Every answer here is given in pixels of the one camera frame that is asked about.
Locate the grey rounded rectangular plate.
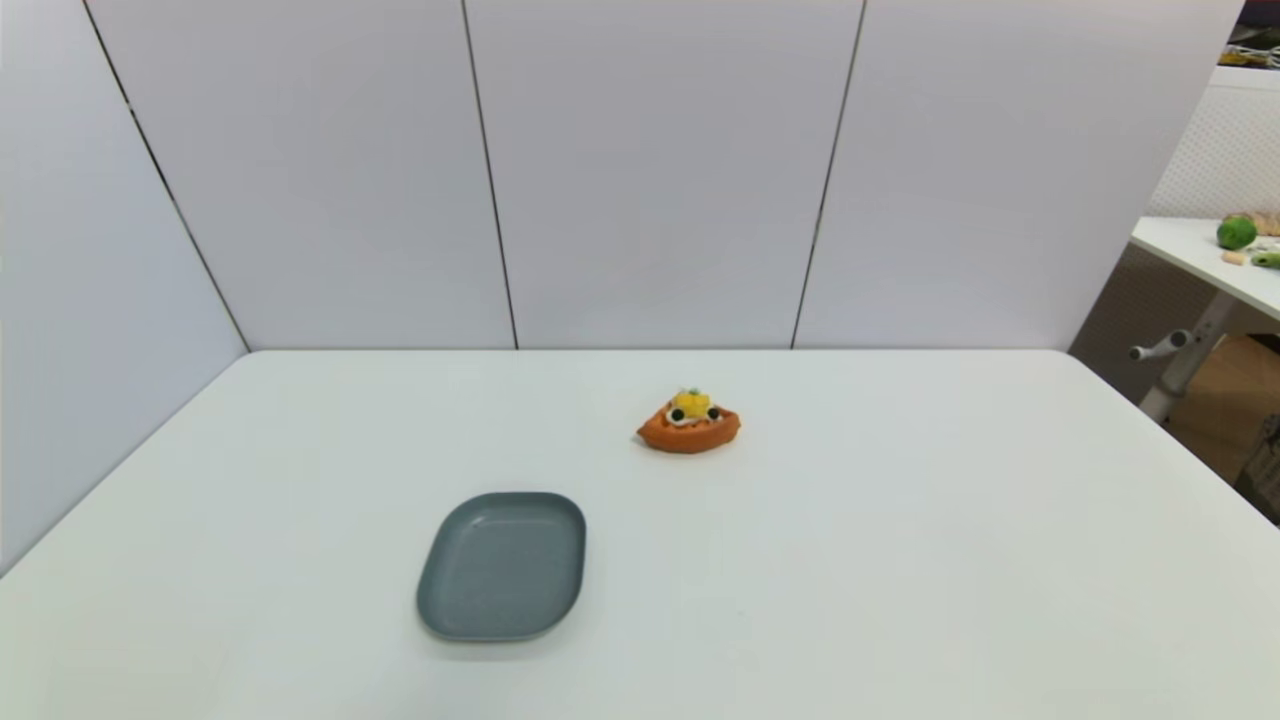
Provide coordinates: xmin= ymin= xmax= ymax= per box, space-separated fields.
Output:
xmin=416 ymin=491 xmax=588 ymax=643

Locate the orange triangle waffle bread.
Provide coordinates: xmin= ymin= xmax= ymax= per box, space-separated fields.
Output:
xmin=637 ymin=388 xmax=742 ymax=455

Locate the yellow clutter with cables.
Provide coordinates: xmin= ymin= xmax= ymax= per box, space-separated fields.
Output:
xmin=1215 ymin=28 xmax=1280 ymax=69

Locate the white background table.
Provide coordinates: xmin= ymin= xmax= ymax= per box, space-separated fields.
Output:
xmin=1130 ymin=216 xmax=1280 ymax=323

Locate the white table leg with crank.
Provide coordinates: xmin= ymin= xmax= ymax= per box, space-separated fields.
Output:
xmin=1129 ymin=292 xmax=1237 ymax=423

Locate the dark grey equipment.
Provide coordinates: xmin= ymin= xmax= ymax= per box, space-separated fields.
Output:
xmin=1234 ymin=414 xmax=1280 ymax=527

